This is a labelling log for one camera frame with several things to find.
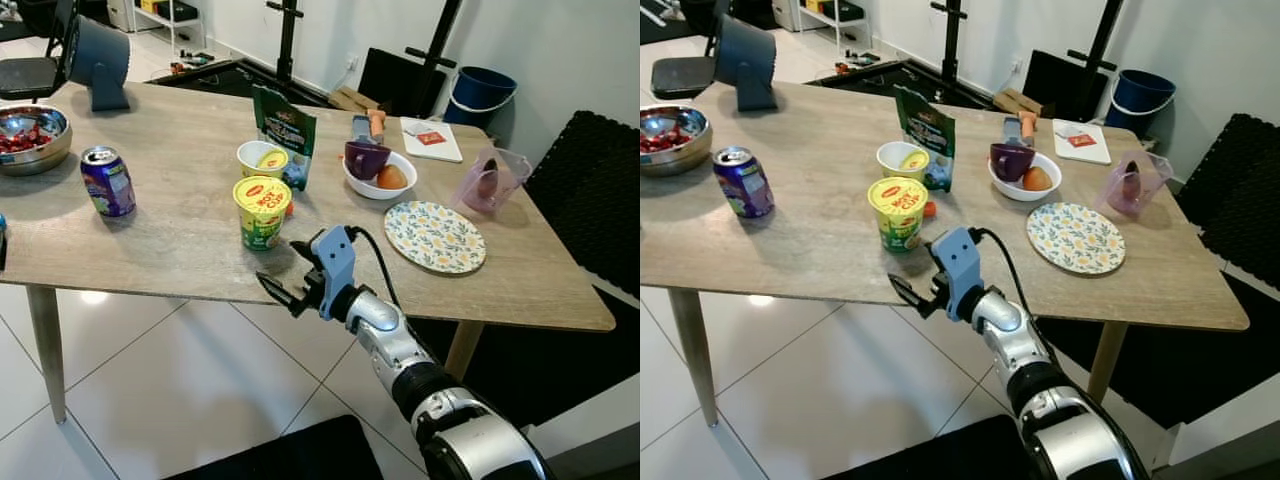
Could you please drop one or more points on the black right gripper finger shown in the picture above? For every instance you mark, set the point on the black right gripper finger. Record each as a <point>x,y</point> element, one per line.
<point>282,289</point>
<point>310,260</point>
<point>938,262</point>
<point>912,292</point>

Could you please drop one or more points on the green yellow-lid noodle cup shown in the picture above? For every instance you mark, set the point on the green yellow-lid noodle cup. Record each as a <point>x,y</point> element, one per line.
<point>262,215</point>
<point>898,217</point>

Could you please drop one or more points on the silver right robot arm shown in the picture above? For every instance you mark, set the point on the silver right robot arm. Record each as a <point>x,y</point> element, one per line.
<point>1020,350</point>
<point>400,350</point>

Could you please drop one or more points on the white ceramic bowl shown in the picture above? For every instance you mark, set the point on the white ceramic bowl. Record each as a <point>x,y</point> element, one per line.
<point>1015,194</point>
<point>370,192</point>

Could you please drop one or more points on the light wooden dining table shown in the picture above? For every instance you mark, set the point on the light wooden dining table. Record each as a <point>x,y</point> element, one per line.
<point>800,260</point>
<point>180,250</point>

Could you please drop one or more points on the opened white noodle cup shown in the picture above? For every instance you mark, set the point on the opened white noodle cup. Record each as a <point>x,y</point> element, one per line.
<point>895,160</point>
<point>255,160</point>

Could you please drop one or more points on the purple cup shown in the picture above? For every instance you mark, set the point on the purple cup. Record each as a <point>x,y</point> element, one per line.
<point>365,160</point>
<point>1010,162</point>

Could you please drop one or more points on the orange fruit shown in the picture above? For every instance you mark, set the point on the orange fruit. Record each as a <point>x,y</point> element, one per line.
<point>1038,179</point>
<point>392,178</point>

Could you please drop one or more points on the floral print plate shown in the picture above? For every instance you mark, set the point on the floral print plate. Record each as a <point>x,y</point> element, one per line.
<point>435,238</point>
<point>1075,240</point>

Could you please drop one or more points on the green snack bag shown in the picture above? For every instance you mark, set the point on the green snack bag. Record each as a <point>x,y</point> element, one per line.
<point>930,125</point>
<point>290,125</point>

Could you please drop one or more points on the red card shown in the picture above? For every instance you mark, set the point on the red card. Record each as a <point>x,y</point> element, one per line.
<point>1080,140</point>
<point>431,138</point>

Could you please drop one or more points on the white cutting board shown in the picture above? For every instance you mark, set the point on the white cutting board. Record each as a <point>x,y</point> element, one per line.
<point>1095,155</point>
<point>445,152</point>

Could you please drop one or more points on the black gym floor mat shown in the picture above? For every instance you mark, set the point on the black gym floor mat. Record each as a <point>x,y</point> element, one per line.
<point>890,80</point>
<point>230,80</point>

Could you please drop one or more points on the dark reddish vegetable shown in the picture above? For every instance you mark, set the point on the dark reddish vegetable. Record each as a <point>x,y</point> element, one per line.
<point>1132,182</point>
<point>487,180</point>

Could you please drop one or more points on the purple drink can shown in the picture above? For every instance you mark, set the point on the purple drink can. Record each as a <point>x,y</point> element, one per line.
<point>745,185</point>
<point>108,185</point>

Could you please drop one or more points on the black flat panel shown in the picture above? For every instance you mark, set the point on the black flat panel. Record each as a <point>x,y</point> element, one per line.
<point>1060,85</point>
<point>395,80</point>

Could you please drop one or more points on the clear pink measuring jug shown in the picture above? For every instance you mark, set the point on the clear pink measuring jug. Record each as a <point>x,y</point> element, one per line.
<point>510,175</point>
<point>1155,178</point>

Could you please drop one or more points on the black metal stand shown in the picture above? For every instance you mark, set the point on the black metal stand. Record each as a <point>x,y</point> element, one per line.
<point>1100,35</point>
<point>950,40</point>
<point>287,40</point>
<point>440,35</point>

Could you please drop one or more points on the blue bucket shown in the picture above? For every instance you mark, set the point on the blue bucket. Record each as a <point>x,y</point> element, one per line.
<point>480,95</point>
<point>1142,100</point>

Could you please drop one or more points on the steel bowl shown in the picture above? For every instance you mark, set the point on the steel bowl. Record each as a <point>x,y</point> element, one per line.
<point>675,162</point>
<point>35,160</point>

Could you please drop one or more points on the white shelf unit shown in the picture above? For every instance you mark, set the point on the white shelf unit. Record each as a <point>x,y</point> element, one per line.
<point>170,15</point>
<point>830,12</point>

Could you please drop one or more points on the dark blue desk fan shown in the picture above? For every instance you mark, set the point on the dark blue desk fan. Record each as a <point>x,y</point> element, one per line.
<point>745,60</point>
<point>98,60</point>

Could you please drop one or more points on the black foam mat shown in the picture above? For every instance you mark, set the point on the black foam mat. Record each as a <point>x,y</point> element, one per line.
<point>590,200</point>
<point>1240,200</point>

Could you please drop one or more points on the red cherries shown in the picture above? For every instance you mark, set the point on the red cherries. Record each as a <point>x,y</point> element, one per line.
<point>20,140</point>
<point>665,140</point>

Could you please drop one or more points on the black chair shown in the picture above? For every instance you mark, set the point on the black chair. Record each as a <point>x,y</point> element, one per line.
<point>680,75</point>
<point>30,75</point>

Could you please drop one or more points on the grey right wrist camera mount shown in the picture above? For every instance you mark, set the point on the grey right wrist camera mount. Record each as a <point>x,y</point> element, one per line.
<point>337,260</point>
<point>962,265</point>

